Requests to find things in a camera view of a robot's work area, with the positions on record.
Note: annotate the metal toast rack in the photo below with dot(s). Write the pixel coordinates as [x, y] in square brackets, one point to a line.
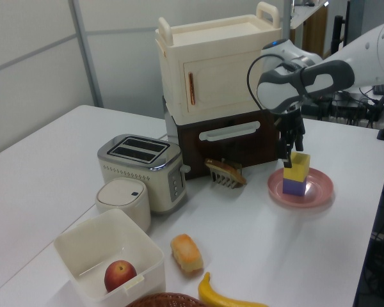
[220, 181]

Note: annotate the toasted bread loaf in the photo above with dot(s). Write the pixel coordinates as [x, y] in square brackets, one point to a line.
[187, 254]

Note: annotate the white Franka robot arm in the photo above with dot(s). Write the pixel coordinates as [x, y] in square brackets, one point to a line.
[371, 54]

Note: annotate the chrome and cream toaster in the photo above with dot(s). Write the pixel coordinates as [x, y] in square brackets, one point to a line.
[131, 172]

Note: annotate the white lidded container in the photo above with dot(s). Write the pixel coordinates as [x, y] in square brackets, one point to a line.
[121, 198]

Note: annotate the wooden door panel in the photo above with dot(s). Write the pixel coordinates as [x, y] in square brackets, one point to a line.
[315, 32]

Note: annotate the brown bread slice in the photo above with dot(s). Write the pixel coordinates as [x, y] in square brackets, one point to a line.
[227, 171]

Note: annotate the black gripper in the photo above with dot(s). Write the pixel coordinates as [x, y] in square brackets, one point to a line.
[289, 124]

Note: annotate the yellow cube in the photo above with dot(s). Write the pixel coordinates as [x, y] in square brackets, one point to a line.
[300, 166]

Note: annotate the dark brown drawer box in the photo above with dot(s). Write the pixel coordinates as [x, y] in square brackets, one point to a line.
[211, 153]

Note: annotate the pink plate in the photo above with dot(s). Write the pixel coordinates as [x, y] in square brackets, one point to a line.
[320, 192]

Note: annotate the yellow banana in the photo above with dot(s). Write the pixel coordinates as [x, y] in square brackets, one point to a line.
[211, 294]

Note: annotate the purple cube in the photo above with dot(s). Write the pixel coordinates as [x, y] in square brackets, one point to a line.
[294, 187]

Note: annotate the red apple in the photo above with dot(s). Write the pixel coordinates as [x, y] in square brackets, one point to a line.
[120, 276]

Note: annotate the black monitor stand post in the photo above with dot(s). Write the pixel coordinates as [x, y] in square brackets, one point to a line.
[338, 32]

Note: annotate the cream toy cabinet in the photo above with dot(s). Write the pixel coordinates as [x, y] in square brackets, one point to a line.
[217, 64]

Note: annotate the brown wicker basket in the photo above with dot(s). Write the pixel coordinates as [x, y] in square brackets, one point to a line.
[166, 301]

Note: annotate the white open plastic box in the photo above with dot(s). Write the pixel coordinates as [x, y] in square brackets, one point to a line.
[92, 243]

